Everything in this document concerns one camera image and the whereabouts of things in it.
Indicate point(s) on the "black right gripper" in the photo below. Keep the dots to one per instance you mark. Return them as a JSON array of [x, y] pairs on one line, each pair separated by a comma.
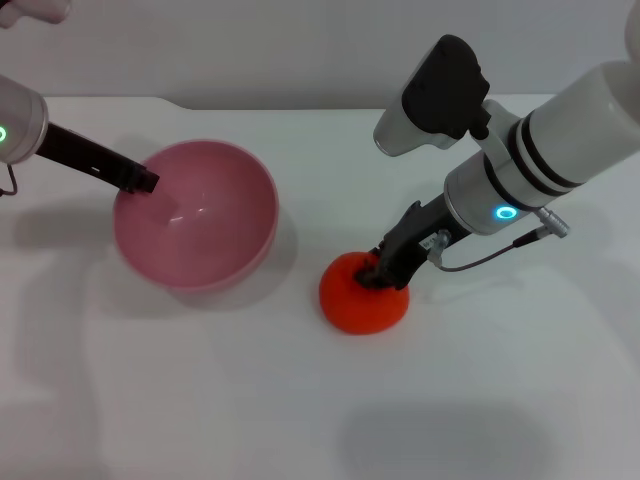
[[420, 230]]

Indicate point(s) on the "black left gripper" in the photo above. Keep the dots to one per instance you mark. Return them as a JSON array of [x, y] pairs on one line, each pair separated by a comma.
[[80, 152]]

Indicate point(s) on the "orange mandarin fruit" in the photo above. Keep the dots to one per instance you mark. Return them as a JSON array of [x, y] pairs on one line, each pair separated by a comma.
[[365, 310]]

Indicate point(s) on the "pink plastic bowl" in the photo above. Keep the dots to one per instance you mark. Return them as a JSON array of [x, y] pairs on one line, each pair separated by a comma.
[[210, 235]]

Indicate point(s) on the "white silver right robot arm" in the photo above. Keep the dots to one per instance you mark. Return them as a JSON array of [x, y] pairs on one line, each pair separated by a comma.
[[560, 145]]

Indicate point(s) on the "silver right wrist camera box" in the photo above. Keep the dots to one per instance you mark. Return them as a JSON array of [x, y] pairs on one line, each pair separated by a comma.
[[440, 95]]

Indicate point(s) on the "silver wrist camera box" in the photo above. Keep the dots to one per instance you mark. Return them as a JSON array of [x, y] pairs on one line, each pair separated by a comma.
[[35, 10], [440, 95]]

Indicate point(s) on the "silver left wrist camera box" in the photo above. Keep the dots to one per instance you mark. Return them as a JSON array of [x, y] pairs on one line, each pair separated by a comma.
[[35, 10]]

